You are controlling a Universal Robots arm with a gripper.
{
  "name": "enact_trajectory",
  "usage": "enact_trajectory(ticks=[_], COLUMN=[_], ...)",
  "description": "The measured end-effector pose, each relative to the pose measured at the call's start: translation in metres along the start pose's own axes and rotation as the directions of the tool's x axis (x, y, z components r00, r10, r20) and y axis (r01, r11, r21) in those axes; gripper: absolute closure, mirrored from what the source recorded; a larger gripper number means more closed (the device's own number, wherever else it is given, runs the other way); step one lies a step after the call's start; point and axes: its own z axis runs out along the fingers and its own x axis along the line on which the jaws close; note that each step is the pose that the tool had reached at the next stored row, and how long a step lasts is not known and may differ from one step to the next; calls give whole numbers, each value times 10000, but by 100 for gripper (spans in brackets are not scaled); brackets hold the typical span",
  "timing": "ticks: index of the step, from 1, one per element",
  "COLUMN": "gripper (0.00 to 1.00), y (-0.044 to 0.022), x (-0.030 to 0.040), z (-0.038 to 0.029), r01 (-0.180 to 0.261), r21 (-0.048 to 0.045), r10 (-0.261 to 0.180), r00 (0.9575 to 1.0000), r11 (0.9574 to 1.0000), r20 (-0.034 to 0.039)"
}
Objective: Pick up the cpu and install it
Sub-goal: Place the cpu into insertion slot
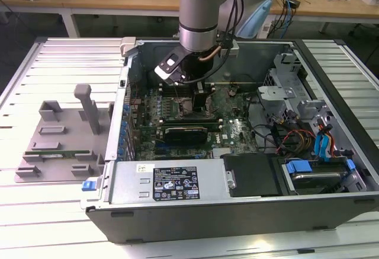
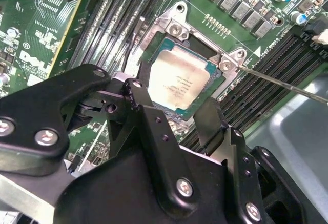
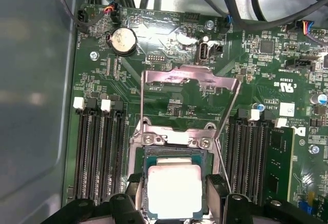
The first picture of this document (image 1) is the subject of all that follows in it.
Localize grey parts rack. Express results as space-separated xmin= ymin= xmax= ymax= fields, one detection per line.
xmin=14 ymin=83 xmax=115 ymax=184

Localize small white sticker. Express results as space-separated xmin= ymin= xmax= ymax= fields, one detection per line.
xmin=136 ymin=164 xmax=157 ymax=174

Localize silver power supply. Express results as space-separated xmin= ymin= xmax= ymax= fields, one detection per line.
xmin=110 ymin=159 xmax=229 ymax=206

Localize blue data wire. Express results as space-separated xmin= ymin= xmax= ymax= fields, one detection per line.
xmin=314 ymin=134 xmax=326 ymax=161
xmin=322 ymin=124 xmax=336 ymax=162

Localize blue case latch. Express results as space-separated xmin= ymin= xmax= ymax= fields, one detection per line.
xmin=81 ymin=179 xmax=98 ymax=192

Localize grey metal drive cage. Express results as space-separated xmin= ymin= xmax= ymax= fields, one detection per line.
xmin=256 ymin=52 xmax=332 ymax=125

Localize metal socket cover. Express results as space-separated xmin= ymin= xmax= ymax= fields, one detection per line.
xmin=204 ymin=88 xmax=232 ymax=115

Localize black graphics card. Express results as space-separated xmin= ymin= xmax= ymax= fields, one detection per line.
xmin=163 ymin=126 xmax=209 ymax=146

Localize red yellow power wires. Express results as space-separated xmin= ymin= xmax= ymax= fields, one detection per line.
xmin=274 ymin=124 xmax=316 ymax=156

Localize black open PC case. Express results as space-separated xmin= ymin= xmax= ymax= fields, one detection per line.
xmin=80 ymin=36 xmax=379 ymax=244

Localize grey case latch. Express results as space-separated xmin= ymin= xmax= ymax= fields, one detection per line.
xmin=120 ymin=36 xmax=137 ymax=60

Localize black camera cable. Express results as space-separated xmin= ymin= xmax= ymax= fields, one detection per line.
xmin=177 ymin=0 xmax=246 ymax=85

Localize green RAM stick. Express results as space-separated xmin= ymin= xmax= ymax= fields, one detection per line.
xmin=25 ymin=150 xmax=90 ymax=157

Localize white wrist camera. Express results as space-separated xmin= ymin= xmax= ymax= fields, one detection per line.
xmin=153 ymin=47 xmax=191 ymax=87

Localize silver chipset heatsink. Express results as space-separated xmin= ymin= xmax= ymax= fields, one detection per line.
xmin=211 ymin=148 xmax=232 ymax=159

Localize CPU socket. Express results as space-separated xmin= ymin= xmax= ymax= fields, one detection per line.
xmin=176 ymin=97 xmax=208 ymax=120

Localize silver CPU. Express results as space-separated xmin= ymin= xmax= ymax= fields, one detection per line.
xmin=192 ymin=92 xmax=206 ymax=113

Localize black rating label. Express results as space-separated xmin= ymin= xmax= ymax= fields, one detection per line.
xmin=152 ymin=165 xmax=201 ymax=200

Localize black plastic shroud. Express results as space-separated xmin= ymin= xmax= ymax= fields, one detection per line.
xmin=221 ymin=153 xmax=281 ymax=198

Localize green motherboard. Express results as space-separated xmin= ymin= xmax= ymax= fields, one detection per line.
xmin=127 ymin=82 xmax=259 ymax=162

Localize hard disk in blue carrier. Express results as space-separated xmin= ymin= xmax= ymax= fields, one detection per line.
xmin=282 ymin=158 xmax=356 ymax=196

